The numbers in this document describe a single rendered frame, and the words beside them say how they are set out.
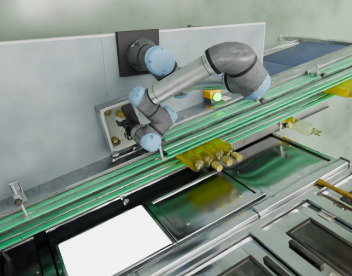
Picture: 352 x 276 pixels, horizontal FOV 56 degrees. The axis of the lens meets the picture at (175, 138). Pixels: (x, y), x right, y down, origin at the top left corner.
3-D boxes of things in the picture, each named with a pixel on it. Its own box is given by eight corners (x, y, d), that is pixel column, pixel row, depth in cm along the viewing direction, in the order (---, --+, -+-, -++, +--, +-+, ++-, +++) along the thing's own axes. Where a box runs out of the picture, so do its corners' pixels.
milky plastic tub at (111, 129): (107, 147, 166) (112, 153, 159) (94, 105, 156) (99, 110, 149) (138, 134, 172) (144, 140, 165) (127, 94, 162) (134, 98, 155)
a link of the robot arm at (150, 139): (167, 141, 133) (153, 156, 133) (155, 132, 142) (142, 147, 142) (155, 129, 129) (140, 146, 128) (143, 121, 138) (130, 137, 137)
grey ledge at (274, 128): (202, 155, 194) (213, 162, 185) (200, 142, 190) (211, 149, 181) (316, 103, 229) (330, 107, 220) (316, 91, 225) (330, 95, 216)
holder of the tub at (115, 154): (109, 155, 169) (114, 161, 162) (94, 105, 156) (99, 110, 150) (139, 143, 175) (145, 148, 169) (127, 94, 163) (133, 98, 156)
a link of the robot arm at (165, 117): (166, 101, 129) (147, 122, 128) (182, 119, 136) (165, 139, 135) (157, 97, 136) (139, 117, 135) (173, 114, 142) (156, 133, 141)
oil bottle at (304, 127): (282, 126, 205) (317, 140, 184) (280, 119, 202) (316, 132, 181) (288, 122, 207) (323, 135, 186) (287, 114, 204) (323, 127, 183)
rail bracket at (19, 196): (17, 200, 150) (23, 227, 131) (2, 169, 142) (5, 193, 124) (28, 196, 151) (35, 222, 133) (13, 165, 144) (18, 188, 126)
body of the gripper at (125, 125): (123, 136, 154) (133, 145, 144) (118, 120, 150) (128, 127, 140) (138, 130, 157) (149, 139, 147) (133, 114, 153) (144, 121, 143)
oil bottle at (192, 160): (175, 157, 173) (197, 174, 156) (173, 148, 171) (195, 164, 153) (184, 153, 175) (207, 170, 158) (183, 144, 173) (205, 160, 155)
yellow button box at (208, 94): (203, 101, 186) (211, 104, 180) (202, 88, 183) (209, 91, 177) (214, 97, 189) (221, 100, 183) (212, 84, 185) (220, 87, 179)
